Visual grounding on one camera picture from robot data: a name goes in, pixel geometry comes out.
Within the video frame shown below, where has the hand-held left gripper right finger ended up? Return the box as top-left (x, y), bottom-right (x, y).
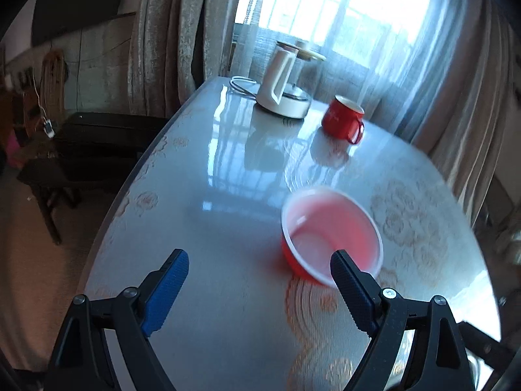
top-left (330, 249), bottom-right (477, 391)

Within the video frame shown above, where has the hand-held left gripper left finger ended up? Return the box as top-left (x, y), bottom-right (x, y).
top-left (43, 248), bottom-right (190, 391)

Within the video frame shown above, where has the red bowl with white inside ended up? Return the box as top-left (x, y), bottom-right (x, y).
top-left (281, 185), bottom-right (384, 288)

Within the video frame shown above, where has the dark wooden bench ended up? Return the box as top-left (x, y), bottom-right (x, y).
top-left (16, 152), bottom-right (141, 246)

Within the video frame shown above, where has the dark low cabinet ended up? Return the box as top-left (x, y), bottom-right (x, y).
top-left (55, 112), bottom-right (172, 160)

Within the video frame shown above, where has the red enamel mug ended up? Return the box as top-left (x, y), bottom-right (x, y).
top-left (321, 95), bottom-right (365, 145)

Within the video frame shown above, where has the white phone charger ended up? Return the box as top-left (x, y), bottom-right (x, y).
top-left (35, 77), bottom-right (56, 138)

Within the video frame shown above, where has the beige curtain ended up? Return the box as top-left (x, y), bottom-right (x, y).
top-left (128, 0), bottom-right (253, 120)
top-left (407, 0), bottom-right (521, 223)

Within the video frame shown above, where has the white glass electric kettle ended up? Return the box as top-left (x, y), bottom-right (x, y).
top-left (256, 40), bottom-right (327, 120)

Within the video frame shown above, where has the sheer white curtain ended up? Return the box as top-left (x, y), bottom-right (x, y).
top-left (232, 0), bottom-right (481, 133)

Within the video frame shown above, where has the barred window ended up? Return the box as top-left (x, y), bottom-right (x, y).
top-left (236, 0), bottom-right (442, 66)

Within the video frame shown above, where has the white kettle cable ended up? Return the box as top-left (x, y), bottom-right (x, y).
top-left (230, 75), bottom-right (261, 97)

